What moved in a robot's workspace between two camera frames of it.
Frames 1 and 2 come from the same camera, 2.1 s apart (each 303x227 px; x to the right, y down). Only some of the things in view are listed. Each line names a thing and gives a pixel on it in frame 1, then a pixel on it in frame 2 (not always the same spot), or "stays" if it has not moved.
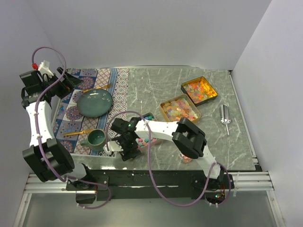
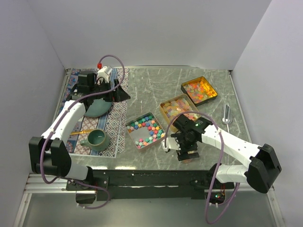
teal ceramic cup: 95,140 stays
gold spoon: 78,132 stays
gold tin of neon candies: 199,91 stays
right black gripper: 126,154 -> 182,154
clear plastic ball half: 184,159 stays
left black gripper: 67,84 -> 119,95
